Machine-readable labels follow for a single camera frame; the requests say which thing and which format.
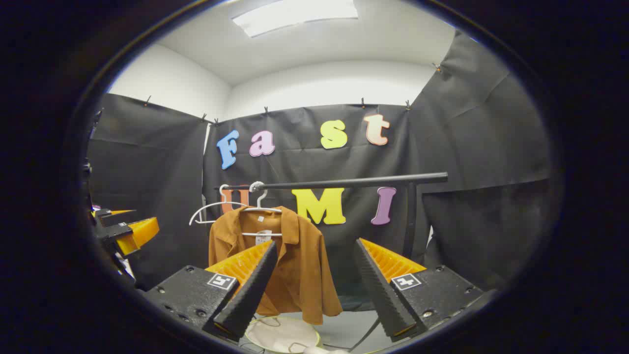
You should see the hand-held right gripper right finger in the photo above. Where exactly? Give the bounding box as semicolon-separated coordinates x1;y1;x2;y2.
354;238;497;343

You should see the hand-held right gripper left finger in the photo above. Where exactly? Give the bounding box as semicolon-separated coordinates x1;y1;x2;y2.
144;240;279;342

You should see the white laundry hamper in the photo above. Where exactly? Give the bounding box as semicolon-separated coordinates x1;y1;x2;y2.
244;316;321;354

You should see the brown shirt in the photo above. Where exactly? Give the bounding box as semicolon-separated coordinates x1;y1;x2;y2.
208;206;343;325

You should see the white clothes hanger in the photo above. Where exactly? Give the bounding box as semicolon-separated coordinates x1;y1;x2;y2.
189;184;249;227
240;181;284;238

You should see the black clothes rack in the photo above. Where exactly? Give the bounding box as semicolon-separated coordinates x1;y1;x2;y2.
215;172;449;352

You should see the ceiling light panel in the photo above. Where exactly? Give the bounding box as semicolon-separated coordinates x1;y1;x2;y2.
232;0;359;38

